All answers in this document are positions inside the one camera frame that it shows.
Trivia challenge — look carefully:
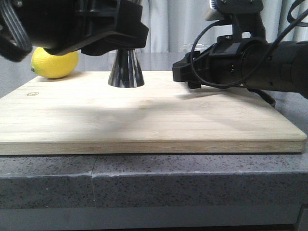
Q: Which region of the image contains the grey curtain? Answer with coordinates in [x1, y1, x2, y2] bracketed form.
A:
[140, 0, 293, 53]

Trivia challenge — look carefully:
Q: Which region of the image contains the light wooden cutting board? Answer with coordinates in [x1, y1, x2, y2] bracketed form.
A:
[0, 71, 307, 155]

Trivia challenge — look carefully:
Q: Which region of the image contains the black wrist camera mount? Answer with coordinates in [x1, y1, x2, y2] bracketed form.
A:
[205, 0, 266, 42]

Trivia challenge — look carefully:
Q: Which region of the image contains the clear glass measuring beaker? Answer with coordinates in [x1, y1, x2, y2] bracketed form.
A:
[180, 43, 209, 54]

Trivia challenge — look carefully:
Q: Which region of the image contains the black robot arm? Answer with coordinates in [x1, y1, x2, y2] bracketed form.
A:
[172, 36, 308, 98]

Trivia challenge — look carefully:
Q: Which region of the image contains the black cutting board handle strap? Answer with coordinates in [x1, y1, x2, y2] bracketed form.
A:
[247, 88, 276, 108]

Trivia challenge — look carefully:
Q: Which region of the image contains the shiny steel jigger cup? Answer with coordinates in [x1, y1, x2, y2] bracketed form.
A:
[108, 49, 144, 88]

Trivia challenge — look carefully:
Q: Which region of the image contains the yellow lemon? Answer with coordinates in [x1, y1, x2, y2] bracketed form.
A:
[31, 47, 79, 79]

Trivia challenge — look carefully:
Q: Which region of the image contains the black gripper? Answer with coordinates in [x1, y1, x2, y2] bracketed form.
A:
[172, 35, 266, 89]
[0, 0, 148, 62]

